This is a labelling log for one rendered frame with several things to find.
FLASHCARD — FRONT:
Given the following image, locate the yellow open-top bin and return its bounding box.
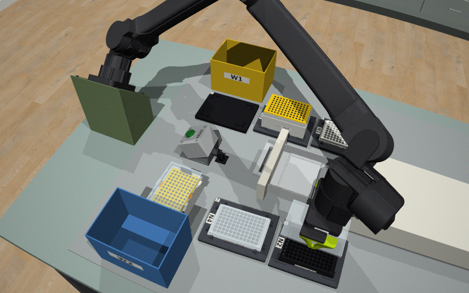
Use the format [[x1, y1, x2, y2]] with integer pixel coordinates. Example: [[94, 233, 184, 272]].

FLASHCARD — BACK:
[[210, 39, 277, 103]]

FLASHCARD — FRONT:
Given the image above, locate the white multi-well plate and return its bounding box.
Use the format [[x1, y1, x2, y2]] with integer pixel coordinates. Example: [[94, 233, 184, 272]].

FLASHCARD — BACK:
[[207, 204, 271, 252]]

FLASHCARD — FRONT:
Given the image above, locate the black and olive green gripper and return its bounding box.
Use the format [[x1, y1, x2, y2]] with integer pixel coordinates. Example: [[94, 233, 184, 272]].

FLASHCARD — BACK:
[[299, 178, 352, 249]]

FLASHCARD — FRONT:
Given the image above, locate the pale grey bench mat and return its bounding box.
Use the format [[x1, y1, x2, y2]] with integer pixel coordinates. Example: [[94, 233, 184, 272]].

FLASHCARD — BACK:
[[68, 59, 469, 293]]

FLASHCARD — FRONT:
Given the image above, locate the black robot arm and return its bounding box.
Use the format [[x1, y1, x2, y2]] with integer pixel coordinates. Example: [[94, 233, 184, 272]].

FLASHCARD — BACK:
[[88, 0, 405, 235]]

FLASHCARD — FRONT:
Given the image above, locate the blue open-top bin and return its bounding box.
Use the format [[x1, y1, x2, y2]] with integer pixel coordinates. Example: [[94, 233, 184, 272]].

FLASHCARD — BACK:
[[85, 187, 192, 288]]

